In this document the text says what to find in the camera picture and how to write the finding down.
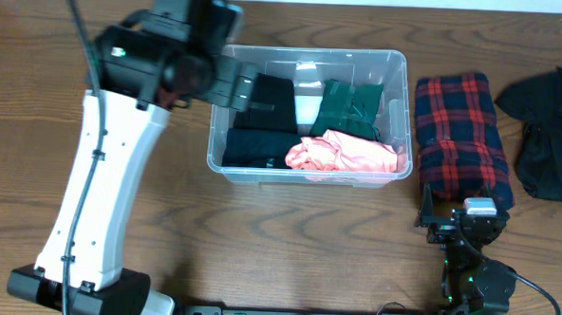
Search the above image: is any white label in container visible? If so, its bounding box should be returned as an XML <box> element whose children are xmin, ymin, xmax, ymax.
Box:
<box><xmin>294</xmin><ymin>96</ymin><xmax>323</xmax><ymax>125</ymax></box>

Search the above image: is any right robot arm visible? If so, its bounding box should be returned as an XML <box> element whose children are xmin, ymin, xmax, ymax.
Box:
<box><xmin>416</xmin><ymin>184</ymin><xmax>516</xmax><ymax>315</ymax></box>

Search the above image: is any pink cloth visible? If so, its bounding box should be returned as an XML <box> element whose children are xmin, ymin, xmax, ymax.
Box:
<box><xmin>278</xmin><ymin>130</ymin><xmax>413</xmax><ymax>189</ymax></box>

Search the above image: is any green cloth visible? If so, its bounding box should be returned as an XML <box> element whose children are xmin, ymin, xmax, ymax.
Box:
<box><xmin>309</xmin><ymin>79</ymin><xmax>384</xmax><ymax>140</ymax></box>

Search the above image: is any dark navy cloth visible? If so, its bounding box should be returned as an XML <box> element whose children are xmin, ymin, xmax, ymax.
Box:
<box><xmin>222</xmin><ymin>129</ymin><xmax>301</xmax><ymax>169</ymax></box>

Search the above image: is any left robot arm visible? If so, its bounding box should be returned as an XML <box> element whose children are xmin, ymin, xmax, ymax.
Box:
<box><xmin>7</xmin><ymin>0</ymin><xmax>259</xmax><ymax>315</ymax></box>

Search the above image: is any clear plastic storage container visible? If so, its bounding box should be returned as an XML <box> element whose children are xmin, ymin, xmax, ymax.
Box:
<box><xmin>207</xmin><ymin>45</ymin><xmax>412</xmax><ymax>184</ymax></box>

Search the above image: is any red navy plaid cloth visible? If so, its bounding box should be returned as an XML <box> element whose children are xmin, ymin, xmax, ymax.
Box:
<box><xmin>415</xmin><ymin>72</ymin><xmax>515</xmax><ymax>210</ymax></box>

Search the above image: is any black cloth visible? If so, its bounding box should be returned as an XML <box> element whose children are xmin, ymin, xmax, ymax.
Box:
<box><xmin>233</xmin><ymin>74</ymin><xmax>298</xmax><ymax>134</ymax></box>
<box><xmin>496</xmin><ymin>67</ymin><xmax>562</xmax><ymax>202</ymax></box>

